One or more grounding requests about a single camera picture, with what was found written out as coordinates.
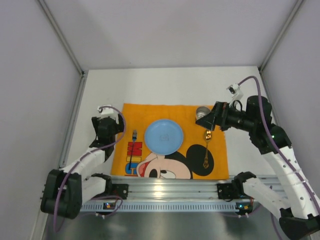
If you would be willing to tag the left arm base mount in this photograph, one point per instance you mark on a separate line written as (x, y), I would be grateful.
(120, 190)

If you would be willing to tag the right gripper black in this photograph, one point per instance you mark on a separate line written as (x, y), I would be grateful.
(219, 116)

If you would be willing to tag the slotted cable duct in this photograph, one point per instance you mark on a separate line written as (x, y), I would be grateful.
(130, 206)

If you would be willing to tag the aluminium rail beam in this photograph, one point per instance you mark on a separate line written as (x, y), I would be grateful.
(169, 190)

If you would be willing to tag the orange cartoon mouse towel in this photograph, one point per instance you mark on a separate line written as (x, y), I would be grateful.
(185, 163)

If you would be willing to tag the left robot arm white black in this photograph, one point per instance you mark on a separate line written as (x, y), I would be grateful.
(66, 189)

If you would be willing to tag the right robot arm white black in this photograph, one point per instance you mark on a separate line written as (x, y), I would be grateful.
(299, 213)

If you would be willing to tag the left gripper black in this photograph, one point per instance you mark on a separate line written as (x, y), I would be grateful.
(106, 120)

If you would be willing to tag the light blue plate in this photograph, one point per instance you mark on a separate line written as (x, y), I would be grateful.
(163, 137)

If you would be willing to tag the small metal cup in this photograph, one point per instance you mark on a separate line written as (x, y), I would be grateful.
(201, 111)

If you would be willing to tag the blue fork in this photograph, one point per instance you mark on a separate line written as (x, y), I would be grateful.
(134, 138)

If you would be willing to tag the gold metal spoon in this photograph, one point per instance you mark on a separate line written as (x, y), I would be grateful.
(207, 138)

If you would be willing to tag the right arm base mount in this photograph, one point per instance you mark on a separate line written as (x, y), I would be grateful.
(233, 191)

